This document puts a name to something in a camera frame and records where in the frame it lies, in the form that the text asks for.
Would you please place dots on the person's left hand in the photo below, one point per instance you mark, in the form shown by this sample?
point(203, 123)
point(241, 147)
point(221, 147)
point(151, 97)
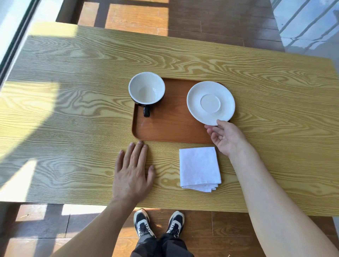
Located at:
point(129, 177)

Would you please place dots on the person's right hand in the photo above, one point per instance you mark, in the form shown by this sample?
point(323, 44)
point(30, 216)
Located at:
point(230, 137)

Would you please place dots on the person's right thumb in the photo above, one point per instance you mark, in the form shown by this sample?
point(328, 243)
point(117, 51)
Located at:
point(225, 122)

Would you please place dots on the person's left thumb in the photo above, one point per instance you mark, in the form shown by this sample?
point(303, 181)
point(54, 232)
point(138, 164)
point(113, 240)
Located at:
point(150, 176)

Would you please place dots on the person's left little finger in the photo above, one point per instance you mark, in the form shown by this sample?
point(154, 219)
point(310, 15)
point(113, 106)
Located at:
point(120, 161)

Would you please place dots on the person's left middle finger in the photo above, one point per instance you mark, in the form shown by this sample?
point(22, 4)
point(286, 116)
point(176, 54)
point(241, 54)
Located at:
point(136, 155)

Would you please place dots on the white saucer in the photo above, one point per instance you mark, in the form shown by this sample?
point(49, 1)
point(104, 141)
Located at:
point(210, 102)

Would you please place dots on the person's left forearm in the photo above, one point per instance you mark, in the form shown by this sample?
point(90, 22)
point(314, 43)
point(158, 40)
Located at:
point(103, 230)

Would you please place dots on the person's right forearm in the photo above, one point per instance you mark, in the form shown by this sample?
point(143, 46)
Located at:
point(267, 206)

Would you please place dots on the brown wooden tray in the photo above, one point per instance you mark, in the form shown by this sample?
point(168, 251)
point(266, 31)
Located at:
point(172, 124)

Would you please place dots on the person's left sneaker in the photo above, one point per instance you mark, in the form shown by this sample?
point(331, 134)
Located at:
point(143, 223)

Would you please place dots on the person's sneaker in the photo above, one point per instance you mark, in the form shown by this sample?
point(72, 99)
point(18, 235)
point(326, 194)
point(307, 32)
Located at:
point(175, 223)
point(143, 223)

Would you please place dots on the folded white napkin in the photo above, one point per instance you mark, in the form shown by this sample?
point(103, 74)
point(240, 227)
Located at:
point(200, 168)

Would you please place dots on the person's right sneaker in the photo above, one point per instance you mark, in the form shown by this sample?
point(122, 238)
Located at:
point(175, 223)

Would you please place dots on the black cup with white inside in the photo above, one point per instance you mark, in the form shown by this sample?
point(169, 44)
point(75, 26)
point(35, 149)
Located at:
point(146, 88)

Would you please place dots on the person's black trousers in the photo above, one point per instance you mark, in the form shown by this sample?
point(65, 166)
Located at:
point(161, 247)

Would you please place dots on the dark window frame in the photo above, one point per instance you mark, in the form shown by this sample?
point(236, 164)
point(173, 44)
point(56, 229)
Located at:
point(16, 42)

